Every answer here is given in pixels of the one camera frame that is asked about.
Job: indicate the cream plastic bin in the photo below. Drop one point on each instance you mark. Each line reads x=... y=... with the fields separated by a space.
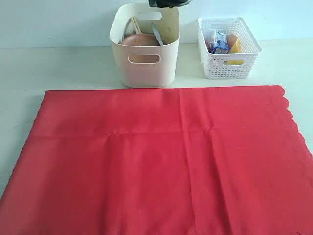
x=158 y=74

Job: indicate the small milk carton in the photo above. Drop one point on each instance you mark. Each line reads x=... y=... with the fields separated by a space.
x=218 y=43

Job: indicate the orange cheese wedge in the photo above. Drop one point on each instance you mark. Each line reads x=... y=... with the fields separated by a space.
x=235 y=46

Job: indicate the brown egg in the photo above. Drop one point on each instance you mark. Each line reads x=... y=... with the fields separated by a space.
x=231 y=40

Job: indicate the pale green bowl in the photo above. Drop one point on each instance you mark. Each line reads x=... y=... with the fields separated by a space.
x=129 y=29

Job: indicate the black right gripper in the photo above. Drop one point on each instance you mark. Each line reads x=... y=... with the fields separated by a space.
x=168 y=3

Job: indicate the white perforated plastic basket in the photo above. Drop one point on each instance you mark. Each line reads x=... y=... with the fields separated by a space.
x=214 y=65

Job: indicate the silver table knife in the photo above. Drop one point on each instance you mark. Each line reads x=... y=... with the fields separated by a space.
x=157 y=34

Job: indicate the red tablecloth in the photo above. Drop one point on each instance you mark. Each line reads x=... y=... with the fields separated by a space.
x=189 y=161

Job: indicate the brown round plate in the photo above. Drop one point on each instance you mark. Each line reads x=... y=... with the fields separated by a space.
x=141 y=40

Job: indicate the yellow lemon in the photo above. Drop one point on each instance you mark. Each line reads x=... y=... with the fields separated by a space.
x=234 y=62

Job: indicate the red sausage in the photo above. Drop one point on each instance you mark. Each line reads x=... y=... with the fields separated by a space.
x=208 y=46

